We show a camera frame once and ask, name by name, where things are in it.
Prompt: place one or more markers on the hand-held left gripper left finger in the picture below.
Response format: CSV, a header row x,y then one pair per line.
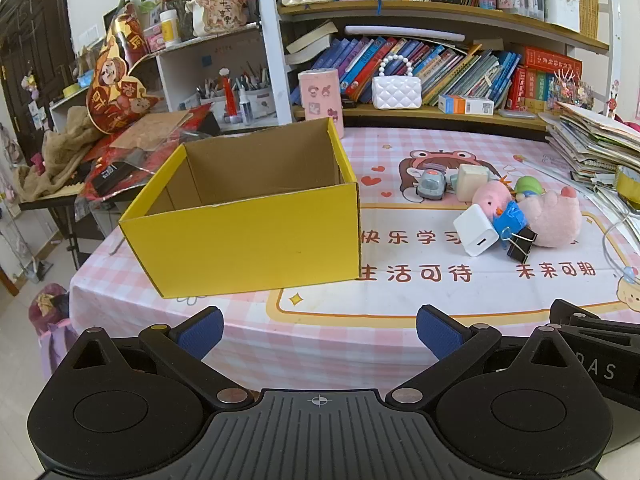
x,y
202,332

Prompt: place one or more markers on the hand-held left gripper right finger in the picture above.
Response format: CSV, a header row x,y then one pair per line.
x,y
440,332

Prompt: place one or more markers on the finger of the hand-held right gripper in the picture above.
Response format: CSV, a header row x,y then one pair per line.
x,y
565,310
600,338

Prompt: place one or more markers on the black binder clip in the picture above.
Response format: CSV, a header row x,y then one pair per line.
x,y
526,236
517,252

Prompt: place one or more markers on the pink plush pig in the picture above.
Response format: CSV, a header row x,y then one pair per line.
x,y
550,220

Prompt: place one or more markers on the yellow cardboard box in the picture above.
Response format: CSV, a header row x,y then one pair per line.
x,y
250,245

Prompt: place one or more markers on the white USB charger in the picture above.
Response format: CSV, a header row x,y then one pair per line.
x,y
475,232

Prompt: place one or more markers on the green round toy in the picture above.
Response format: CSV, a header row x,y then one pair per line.
x,y
530,185

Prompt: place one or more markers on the grey toy car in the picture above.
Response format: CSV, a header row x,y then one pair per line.
x,y
431,185

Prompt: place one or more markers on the pale cube eraser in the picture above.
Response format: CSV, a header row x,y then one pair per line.
x,y
472,180

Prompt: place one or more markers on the pink checked table mat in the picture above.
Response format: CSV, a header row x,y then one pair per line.
x,y
400,300

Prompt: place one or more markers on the thin metal rod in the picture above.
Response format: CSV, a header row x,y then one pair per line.
x,y
117,247

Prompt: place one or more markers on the strawberry topped clear ruler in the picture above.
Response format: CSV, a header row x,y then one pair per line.
x,y
545,167

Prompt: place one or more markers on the purple backpack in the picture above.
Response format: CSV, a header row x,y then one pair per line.
x,y
55,345

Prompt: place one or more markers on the stack of papers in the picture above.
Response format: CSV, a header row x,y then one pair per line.
x,y
590,140

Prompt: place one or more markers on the black box white print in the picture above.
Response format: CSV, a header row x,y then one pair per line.
x,y
111,176

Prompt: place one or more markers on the black digital piano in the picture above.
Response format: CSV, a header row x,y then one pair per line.
x,y
45,205

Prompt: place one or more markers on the red plastic packet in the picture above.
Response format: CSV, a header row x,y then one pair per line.
x,y
102,155

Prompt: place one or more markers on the brown cardboard sheet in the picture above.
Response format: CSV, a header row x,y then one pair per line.
x,y
150,127

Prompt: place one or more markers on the colourful crown decoration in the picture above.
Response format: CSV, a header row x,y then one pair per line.
x,y
570,92

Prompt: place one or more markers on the blue orange white carton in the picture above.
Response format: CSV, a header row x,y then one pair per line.
x,y
465,105

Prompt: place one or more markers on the brown cloth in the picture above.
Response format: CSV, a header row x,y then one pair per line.
x,y
65,145

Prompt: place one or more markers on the set of red dictionaries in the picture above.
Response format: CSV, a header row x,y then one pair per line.
x,y
545,75

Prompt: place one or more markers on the white pen holder with pens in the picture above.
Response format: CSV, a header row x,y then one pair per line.
x,y
255,102

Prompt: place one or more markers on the white quilted pearl handbag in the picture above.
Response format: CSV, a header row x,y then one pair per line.
x,y
395,92

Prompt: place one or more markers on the red gold fortune decoration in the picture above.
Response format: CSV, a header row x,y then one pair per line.
x,y
112,90

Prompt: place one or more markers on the pink cylinder pen holder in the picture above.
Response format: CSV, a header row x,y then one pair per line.
x,y
320,100

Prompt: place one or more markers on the yellow tape roll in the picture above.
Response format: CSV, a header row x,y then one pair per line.
x,y
72,91

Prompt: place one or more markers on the white shelf unit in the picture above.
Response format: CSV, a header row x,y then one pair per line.
x,y
270,50

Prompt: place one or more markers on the pink packet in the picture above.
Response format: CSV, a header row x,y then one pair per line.
x,y
155,37

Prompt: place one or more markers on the white pen container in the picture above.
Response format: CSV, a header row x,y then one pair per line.
x,y
562,10

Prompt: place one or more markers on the white rolled paper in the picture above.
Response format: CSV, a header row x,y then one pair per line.
x,y
400,32

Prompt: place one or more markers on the white jar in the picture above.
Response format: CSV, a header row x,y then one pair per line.
x,y
170,27

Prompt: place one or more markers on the thick book cream pages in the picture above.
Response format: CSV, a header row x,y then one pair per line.
x,y
310,45

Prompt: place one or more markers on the bunny figure decoration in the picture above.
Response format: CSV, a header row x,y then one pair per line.
x,y
215,7

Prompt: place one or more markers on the wooden bookshelf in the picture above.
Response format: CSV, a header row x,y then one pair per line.
x,y
400,8

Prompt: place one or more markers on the dark wooden door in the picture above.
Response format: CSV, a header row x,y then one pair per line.
x,y
30,35

